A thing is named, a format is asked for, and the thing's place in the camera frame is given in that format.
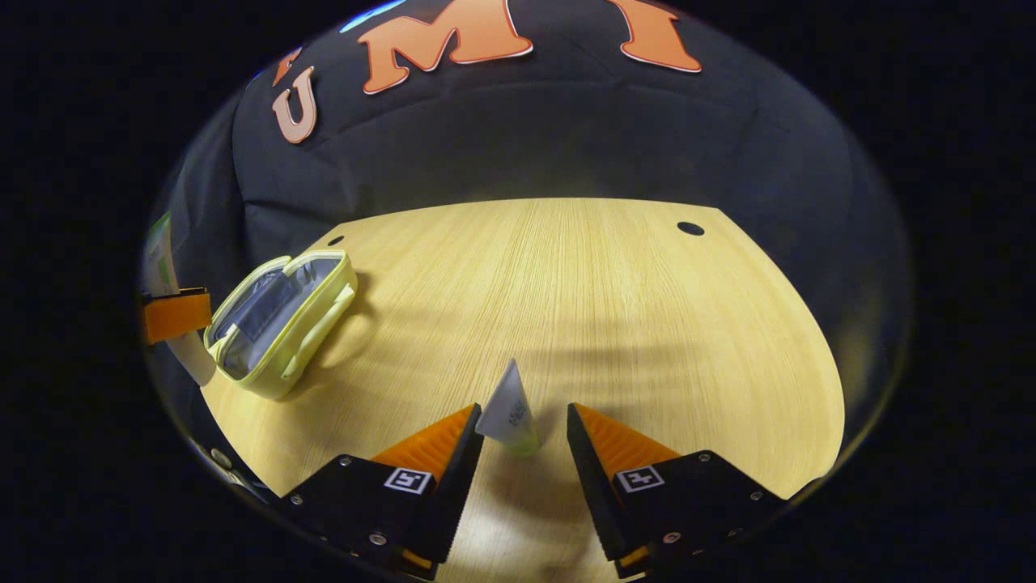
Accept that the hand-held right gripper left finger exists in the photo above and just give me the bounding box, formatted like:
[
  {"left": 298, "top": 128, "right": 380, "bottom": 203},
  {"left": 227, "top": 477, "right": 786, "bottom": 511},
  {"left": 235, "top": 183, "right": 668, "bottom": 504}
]
[{"left": 279, "top": 403, "right": 486, "bottom": 581}]

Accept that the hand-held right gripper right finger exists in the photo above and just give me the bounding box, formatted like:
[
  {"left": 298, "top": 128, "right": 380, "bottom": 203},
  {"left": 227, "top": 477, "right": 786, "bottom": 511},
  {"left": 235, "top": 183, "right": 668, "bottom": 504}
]
[{"left": 566, "top": 402, "right": 798, "bottom": 579}]

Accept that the pale yellow suitcase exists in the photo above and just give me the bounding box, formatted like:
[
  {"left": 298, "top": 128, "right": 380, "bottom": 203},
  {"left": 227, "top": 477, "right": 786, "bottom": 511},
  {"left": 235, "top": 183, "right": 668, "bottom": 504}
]
[{"left": 202, "top": 249, "right": 359, "bottom": 400}]

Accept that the black backdrop cloth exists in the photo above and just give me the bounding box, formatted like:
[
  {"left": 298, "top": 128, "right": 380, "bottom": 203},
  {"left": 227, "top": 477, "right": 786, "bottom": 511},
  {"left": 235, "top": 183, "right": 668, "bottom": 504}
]
[{"left": 142, "top": 0, "right": 911, "bottom": 389}]

